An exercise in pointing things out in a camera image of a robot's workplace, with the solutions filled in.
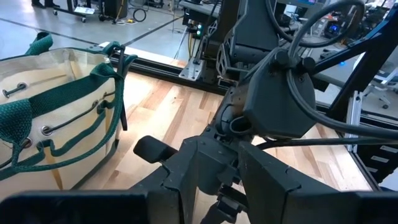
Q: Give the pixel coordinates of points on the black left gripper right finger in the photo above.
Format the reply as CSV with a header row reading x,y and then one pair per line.
x,y
270,193

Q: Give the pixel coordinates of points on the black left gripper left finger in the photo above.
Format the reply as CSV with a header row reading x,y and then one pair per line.
x,y
174,193

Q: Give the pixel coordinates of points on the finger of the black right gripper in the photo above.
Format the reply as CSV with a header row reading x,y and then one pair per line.
x,y
227,208

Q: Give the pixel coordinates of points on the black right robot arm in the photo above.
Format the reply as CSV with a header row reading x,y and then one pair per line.
x,y
255,31

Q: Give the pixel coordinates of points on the beige canvas green-trimmed gardening bag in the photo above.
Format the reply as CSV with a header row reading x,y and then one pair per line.
x,y
62,77

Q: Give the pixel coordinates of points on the office chair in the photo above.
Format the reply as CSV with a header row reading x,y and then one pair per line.
x,y
381,90

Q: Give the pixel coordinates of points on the black right wrist camera housing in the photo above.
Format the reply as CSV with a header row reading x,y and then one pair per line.
x,y
280,102

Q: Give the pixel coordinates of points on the silver metal corner bracket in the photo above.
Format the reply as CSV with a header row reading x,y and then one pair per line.
x,y
191,71

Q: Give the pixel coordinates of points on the silver aluminium extrusion post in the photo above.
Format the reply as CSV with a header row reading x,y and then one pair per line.
x,y
354,124

